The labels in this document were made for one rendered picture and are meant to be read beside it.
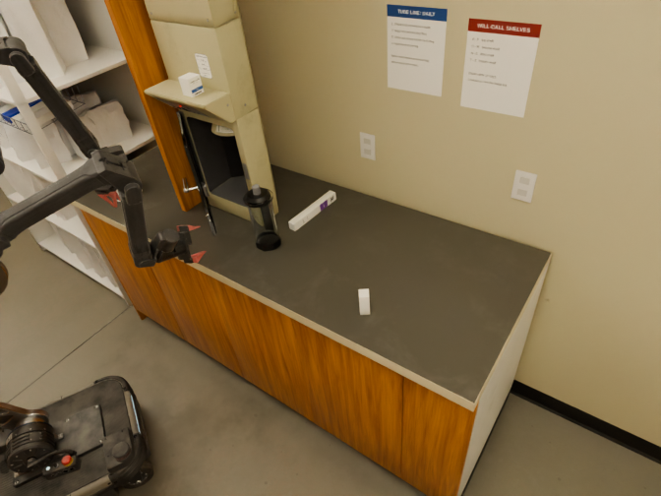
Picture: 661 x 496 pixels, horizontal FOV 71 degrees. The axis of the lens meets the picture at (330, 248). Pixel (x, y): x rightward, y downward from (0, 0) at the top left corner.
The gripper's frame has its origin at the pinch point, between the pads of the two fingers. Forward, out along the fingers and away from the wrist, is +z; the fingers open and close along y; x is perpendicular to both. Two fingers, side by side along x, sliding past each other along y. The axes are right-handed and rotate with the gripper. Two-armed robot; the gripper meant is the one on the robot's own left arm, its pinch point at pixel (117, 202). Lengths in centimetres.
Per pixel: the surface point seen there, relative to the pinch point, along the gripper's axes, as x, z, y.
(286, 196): -58, 19, 32
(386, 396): -107, 49, -45
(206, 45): -50, -52, 10
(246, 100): -57, -32, 14
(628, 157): -177, -16, -3
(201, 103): -48, -38, 0
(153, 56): -22, -47, 25
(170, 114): -20.5, -24.7, 24.4
